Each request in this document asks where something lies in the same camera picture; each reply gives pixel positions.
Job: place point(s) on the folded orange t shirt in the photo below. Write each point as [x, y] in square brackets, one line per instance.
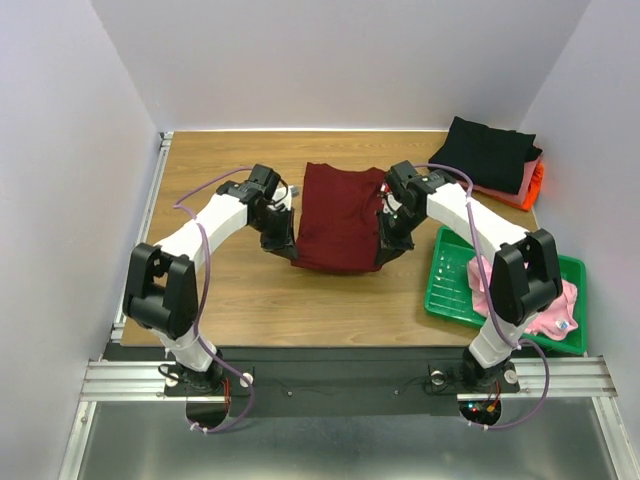
[530, 192]

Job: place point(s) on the folded salmon pink t shirt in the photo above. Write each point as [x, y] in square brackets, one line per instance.
[500, 192]

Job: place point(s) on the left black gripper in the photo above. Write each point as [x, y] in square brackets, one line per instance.
[278, 228]

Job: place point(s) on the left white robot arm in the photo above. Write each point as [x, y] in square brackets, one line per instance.
[161, 291]

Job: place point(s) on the maroon t shirt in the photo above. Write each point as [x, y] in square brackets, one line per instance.
[338, 230]

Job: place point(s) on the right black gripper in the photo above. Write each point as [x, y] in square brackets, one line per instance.
[393, 229]

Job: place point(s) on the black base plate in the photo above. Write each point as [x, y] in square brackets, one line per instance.
[328, 382]

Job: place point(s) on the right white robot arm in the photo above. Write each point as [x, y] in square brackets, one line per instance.
[519, 269]

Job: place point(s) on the left side aluminium rail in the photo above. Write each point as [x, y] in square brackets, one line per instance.
[166, 138]

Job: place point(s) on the green plastic tray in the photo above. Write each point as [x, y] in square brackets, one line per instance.
[448, 294]

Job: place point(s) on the folded black t shirt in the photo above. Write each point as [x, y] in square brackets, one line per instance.
[491, 158]

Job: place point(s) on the aluminium frame rail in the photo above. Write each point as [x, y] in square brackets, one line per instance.
[139, 381]

